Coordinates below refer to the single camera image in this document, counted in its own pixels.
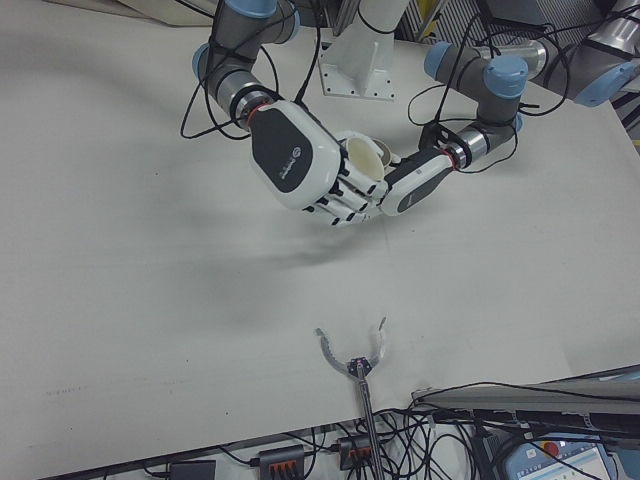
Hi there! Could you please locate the blue teach pendant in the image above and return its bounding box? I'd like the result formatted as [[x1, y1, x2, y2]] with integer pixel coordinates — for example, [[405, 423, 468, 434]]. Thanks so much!
[[499, 432, 621, 480]]

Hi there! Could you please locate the black power adapter box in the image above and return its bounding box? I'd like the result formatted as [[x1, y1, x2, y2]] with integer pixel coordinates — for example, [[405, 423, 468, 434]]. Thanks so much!
[[169, 459, 217, 480]]

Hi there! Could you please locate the black orange power strip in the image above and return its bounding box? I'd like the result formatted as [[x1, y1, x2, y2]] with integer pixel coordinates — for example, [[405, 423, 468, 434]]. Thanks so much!
[[335, 434, 375, 471], [257, 443, 307, 476]]

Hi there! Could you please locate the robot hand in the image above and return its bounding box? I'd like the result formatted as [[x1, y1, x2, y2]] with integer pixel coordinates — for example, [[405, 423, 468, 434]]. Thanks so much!
[[248, 99, 390, 230], [374, 147, 460, 219]]

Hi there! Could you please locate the black cable over beam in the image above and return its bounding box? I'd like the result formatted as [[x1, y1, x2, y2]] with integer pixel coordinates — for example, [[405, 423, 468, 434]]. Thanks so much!
[[414, 380, 640, 402]]

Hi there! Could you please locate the silver claw grabber tool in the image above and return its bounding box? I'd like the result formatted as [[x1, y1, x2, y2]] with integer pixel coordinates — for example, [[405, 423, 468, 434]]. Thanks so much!
[[314, 315, 389, 480]]

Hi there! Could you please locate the dark grey box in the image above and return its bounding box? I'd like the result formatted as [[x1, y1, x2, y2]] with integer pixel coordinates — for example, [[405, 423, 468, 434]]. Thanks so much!
[[519, 0, 556, 24]]

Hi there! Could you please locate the white pedestal mount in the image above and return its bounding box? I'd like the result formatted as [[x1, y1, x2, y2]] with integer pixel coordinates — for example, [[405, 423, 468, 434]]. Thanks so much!
[[318, 0, 397, 103]]

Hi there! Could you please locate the cream paper cup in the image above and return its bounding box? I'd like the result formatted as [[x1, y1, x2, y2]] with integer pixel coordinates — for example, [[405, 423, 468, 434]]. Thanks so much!
[[339, 130, 387, 182], [372, 139, 402, 171]]

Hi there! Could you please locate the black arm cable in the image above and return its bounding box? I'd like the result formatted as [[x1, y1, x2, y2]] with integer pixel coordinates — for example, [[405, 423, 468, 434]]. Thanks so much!
[[179, 0, 324, 141], [407, 0, 576, 174]]

